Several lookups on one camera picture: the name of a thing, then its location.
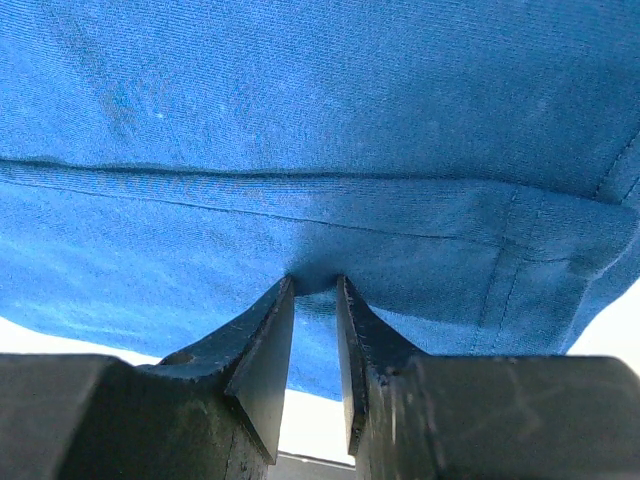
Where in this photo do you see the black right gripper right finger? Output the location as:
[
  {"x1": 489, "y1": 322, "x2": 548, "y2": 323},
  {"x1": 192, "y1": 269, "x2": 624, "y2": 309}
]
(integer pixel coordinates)
[{"x1": 336, "y1": 277, "x2": 639, "y2": 479}]

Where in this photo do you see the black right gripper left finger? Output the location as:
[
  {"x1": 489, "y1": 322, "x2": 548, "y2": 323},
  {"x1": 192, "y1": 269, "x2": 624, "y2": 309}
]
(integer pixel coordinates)
[{"x1": 1, "y1": 278, "x2": 294, "y2": 479}]

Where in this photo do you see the blue Mickey t-shirt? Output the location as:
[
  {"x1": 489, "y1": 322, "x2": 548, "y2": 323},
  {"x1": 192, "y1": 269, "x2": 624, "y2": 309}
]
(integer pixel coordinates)
[{"x1": 1, "y1": 1, "x2": 639, "y2": 399}]

